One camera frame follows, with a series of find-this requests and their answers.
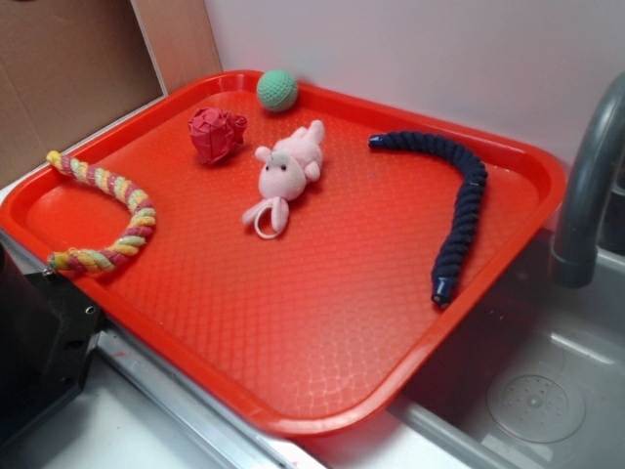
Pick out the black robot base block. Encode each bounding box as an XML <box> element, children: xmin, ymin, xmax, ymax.
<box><xmin>1</xmin><ymin>248</ymin><xmax>104</xmax><ymax>448</ymax></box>

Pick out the red plastic tray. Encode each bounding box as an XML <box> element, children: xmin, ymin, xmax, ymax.
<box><xmin>0</xmin><ymin>69</ymin><xmax>568</xmax><ymax>438</ymax></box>

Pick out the pink plush toy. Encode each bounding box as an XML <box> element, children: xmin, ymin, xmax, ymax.
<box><xmin>242</xmin><ymin>120</ymin><xmax>325</xmax><ymax>239</ymax></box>

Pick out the red crumpled paper ball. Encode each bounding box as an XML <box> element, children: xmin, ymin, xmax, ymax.
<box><xmin>187</xmin><ymin>107</ymin><xmax>248</xmax><ymax>165</ymax></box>

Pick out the green rubber ball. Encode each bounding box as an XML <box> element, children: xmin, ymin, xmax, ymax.
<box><xmin>256</xmin><ymin>69</ymin><xmax>299</xmax><ymax>112</ymax></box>

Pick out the grey toy faucet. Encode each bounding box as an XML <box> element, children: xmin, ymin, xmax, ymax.
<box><xmin>549</xmin><ymin>74</ymin><xmax>624</xmax><ymax>288</ymax></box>

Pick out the grey toy sink basin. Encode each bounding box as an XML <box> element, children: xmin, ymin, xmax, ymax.
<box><xmin>393</xmin><ymin>234</ymin><xmax>624</xmax><ymax>468</ymax></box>

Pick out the brown cardboard box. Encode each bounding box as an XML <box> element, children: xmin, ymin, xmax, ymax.
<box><xmin>1</xmin><ymin>1</ymin><xmax>222</xmax><ymax>186</ymax></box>

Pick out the dark blue braided rope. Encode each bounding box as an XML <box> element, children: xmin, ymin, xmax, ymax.
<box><xmin>367</xmin><ymin>129</ymin><xmax>489</xmax><ymax>310</ymax></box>

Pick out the multicolour braided rope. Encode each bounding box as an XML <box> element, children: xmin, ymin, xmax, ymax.
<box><xmin>45</xmin><ymin>149</ymin><xmax>158</xmax><ymax>277</ymax></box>

